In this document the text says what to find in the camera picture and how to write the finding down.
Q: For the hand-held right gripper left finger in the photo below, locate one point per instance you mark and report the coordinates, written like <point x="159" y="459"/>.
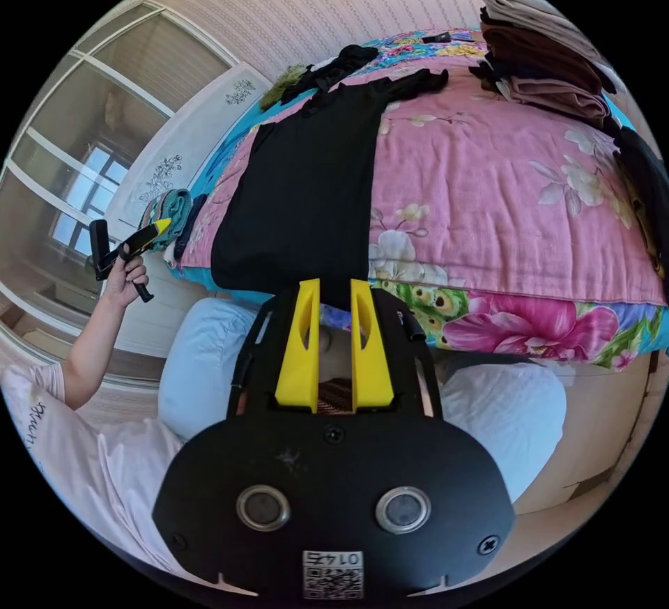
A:
<point x="298" y="353"/>

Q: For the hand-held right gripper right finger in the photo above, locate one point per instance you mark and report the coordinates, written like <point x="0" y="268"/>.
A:
<point x="369" y="358"/>

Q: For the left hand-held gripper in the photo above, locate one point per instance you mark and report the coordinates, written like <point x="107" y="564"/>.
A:
<point x="137" y="243"/>

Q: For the person's left forearm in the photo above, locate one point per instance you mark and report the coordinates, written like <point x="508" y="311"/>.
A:
<point x="91" y="353"/>

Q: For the dark green short sleeve shirt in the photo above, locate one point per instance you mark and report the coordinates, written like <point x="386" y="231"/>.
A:
<point x="303" y="191"/>

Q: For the person's left hand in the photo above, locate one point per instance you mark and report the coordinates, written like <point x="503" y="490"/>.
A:
<point x="123" y="280"/>

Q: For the pile of teal striped clothes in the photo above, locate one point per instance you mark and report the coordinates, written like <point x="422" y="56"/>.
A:
<point x="170" y="212"/>

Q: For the green fuzzy garment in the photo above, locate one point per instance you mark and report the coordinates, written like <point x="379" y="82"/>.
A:
<point x="279" y="84"/>

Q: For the bed with pink floral quilt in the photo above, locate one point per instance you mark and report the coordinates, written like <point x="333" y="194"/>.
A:
<point x="470" y="175"/>

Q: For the person's body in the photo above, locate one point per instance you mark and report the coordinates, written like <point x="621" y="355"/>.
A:
<point x="94" y="462"/>

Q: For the heap of black clothes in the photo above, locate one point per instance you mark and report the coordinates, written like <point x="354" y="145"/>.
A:
<point x="334" y="68"/>

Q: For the black garment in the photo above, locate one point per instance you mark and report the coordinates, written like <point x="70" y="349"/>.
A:
<point x="642" y="175"/>

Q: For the pile of brown folded clothes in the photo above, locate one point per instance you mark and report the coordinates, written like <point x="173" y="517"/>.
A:
<point x="543" y="55"/>

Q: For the window with white frame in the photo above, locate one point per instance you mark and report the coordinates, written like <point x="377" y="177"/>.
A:
<point x="89" y="138"/>

